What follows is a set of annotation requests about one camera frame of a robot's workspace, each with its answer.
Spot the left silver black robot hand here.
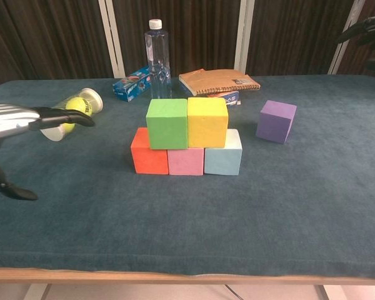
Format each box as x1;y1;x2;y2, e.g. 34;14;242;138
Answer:
0;102;96;201

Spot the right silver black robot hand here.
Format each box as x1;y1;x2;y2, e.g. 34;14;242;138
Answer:
337;12;375;72

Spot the purple foam cube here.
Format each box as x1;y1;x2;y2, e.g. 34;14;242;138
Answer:
255;99;298;144

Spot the red foam cube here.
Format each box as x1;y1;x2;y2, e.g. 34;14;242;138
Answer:
130;126;169;176

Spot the green foam cube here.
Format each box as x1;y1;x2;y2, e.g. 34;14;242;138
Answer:
146;98;189;150

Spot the pink foam cube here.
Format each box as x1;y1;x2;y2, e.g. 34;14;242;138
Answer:
166;147;205;176

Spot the yellow foam cube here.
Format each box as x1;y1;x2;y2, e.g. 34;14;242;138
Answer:
187;96;229;149

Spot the light blue foam cube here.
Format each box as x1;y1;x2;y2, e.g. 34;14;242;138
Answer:
203;128;243;176

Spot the clear tennis ball tube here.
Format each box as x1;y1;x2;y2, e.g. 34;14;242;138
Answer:
39;87;104;142

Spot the blue cookie box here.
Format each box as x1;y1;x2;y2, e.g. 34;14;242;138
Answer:
112;66;153;103

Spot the blue white card box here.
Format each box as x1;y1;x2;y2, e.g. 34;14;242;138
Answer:
178;82;241;107

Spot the brown cardboard package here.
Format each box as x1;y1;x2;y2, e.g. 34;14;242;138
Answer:
178;68;262;96

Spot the clear plastic water bottle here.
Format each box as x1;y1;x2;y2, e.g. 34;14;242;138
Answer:
144;18;173;101

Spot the blue felt table cloth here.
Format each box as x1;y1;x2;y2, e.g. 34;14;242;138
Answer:
0;73;375;279

